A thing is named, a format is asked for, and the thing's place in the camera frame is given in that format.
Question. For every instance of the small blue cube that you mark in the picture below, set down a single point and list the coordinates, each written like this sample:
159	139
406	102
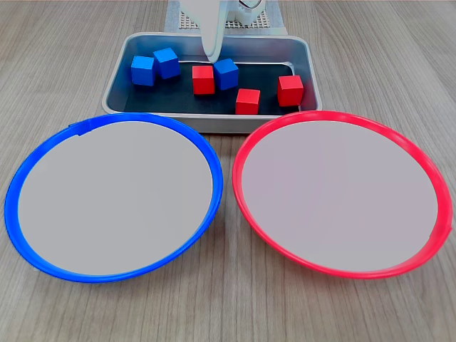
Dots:
167	64
226	75
142	73

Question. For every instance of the small red cube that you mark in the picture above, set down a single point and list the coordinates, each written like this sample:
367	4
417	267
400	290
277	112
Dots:
203	82
289	92
247	103

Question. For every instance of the steel tray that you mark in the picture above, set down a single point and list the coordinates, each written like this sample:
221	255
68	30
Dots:
267	46

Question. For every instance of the black tray mat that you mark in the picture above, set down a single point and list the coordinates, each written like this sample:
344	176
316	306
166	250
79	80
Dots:
178	101

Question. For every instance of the translucent plastic sheet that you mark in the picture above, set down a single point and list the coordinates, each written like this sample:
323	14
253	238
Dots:
278	25

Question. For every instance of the blue-rimmed white plate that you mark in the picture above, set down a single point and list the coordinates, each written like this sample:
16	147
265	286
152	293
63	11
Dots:
114	199

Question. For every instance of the red-rimmed white plate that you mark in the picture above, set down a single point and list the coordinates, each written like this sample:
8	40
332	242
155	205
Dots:
338	196

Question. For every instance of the pale perforated base plate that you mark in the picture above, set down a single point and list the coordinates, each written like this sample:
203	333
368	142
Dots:
187	23

